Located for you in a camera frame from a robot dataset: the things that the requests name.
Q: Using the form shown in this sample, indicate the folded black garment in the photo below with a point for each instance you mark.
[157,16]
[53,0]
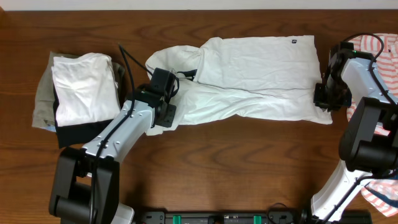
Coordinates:
[76,134]

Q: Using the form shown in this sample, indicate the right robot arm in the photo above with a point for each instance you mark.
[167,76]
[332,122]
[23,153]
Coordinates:
[368,146]

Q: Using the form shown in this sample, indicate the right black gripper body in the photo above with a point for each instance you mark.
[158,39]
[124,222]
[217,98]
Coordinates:
[334,94]

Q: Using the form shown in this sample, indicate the folded olive garment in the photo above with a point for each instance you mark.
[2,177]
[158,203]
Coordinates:
[44,97]

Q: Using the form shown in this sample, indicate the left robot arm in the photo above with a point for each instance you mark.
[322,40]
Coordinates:
[86,183]

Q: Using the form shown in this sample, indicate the folded white shirt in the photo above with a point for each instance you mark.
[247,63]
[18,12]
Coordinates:
[86,89]

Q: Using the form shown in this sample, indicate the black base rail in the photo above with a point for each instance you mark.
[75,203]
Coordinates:
[275,215]

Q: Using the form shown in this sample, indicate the red white striped shirt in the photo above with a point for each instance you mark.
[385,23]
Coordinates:
[382,194]

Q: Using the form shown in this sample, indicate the white t-shirt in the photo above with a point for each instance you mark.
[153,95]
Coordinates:
[256,77]

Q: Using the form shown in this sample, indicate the light blue folded garment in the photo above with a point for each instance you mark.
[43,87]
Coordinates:
[50,128]

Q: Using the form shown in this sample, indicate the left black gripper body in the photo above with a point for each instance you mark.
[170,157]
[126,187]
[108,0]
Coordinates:
[168,116]

